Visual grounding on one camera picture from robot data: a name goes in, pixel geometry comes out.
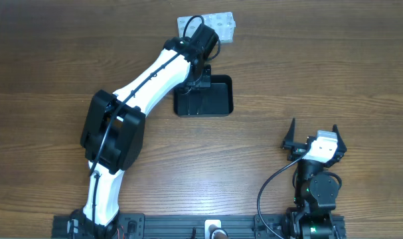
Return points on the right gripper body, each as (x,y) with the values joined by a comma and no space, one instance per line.
(297,151)

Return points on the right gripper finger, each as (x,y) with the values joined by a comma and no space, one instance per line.
(290,139)
(340,144)

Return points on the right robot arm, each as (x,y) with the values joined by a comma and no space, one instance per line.
(320,191)

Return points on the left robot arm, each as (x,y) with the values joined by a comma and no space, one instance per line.
(154,79)

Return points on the black tray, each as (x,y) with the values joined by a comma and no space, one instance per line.
(217,99)

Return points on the white test tube rack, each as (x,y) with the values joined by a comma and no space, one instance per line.
(226,26)

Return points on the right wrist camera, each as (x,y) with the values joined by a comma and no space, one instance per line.
(324,146)

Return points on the mounting rail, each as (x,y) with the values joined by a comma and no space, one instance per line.
(174,227)

